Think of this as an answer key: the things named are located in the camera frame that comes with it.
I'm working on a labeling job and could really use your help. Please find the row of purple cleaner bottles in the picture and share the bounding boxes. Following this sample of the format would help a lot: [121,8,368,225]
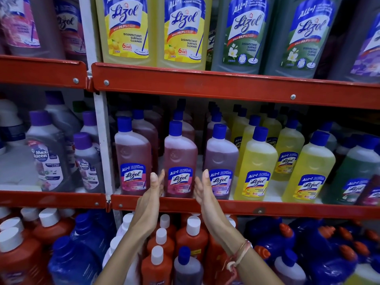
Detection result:
[204,101,240,201]

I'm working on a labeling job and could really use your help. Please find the white shelf upright post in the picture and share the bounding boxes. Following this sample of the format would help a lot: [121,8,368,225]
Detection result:
[78,0,117,212]

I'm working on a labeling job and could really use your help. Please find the large green cleaner bottle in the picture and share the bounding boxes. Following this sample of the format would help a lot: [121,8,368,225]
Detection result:
[211,0,276,75]
[264,0,351,79]
[205,15,221,71]

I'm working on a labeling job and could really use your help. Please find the row of green cleaner bottles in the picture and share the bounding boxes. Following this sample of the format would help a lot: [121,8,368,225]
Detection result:
[309,121,380,206]

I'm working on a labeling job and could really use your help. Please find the group of blue orange-capped bottles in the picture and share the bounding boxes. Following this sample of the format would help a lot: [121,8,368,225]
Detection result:
[243,216,380,285]

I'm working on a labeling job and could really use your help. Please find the person's right forearm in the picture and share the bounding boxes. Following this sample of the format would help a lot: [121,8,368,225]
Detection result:
[218,236,285,285]

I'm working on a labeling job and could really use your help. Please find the grey bottle purple cap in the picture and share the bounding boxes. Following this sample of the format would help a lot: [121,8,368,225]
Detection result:
[25,110,72,192]
[73,132,105,194]
[44,91,83,134]
[80,111,100,144]

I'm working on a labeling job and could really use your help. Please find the person's left hand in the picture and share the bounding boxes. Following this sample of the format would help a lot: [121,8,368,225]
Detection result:
[131,170,166,233]

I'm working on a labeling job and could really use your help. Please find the dark pink cleaner bottle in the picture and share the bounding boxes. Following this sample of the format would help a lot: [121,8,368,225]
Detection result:
[355,174,380,207]

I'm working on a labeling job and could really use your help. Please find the pink floral-label cleaner bottle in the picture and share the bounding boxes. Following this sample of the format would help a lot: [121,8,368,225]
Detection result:
[164,121,198,199]

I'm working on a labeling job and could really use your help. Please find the large purple cleaner bottle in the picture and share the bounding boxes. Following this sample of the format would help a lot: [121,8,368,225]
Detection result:
[327,0,380,84]

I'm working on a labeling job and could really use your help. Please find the large yellow cleaner bottle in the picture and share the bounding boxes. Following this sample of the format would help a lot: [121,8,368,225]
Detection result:
[156,0,213,71]
[95,0,158,67]

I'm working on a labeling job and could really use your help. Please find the white bottle blue cap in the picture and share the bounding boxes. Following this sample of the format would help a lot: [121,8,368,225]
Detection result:
[273,249,307,285]

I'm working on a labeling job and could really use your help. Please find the orange metal shelf rail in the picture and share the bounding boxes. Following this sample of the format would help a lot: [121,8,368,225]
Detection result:
[0,54,88,90]
[91,62,380,110]
[110,194,380,220]
[0,190,107,210]

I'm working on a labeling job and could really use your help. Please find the row of yellow cleaner bottles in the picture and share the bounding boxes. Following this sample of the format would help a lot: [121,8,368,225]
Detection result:
[227,104,336,204]

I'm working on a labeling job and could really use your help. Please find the person's right hand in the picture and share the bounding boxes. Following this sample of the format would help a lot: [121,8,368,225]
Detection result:
[194,169,247,239]

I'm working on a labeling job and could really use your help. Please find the row of pink bottles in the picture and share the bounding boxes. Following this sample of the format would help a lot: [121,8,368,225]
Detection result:
[114,98,196,196]

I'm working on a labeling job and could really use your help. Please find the person's left forearm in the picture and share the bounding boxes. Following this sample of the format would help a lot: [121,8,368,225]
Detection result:
[94,221,156,285]

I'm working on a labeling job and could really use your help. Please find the group of orange white-capped bottles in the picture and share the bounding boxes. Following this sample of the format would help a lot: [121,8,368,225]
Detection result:
[141,213,238,285]
[0,206,76,285]

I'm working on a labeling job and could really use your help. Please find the white plastic jug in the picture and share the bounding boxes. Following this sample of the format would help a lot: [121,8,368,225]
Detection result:
[0,99,40,189]

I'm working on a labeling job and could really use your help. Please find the pale yellow bottle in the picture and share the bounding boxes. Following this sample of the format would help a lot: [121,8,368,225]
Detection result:
[344,262,380,285]

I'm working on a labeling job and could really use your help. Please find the grey bottle blue cap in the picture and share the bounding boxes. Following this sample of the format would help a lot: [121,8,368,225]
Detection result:
[173,246,204,285]

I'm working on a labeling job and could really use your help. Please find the red thread wrist bracelet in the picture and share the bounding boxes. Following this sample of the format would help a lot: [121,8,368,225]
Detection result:
[225,239,253,274]

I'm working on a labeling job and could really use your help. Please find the large pink cleaner bottle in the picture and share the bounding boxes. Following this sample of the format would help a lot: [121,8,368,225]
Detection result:
[0,0,66,59]
[53,0,87,64]

